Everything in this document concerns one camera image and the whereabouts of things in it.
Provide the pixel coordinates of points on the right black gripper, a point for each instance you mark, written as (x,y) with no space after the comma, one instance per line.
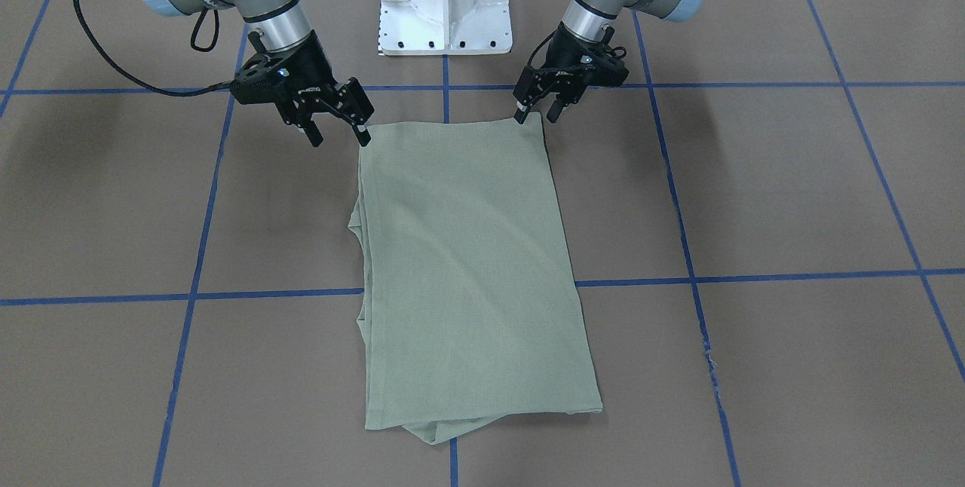
(310,66)

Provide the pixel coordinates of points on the brown paper table mat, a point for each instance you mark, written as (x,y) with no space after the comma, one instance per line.
(765,226)

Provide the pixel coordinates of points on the white pedestal base plate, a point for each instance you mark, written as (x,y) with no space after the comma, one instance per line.
(431,28)

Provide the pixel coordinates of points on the green long-sleeve shirt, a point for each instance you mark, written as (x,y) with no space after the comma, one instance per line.
(470,310)

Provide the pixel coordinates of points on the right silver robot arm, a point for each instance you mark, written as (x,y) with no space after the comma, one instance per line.
(282,22)

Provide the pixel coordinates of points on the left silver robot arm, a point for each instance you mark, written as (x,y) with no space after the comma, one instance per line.
(587,18)

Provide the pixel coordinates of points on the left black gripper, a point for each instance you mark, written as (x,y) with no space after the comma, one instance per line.
(556,52)

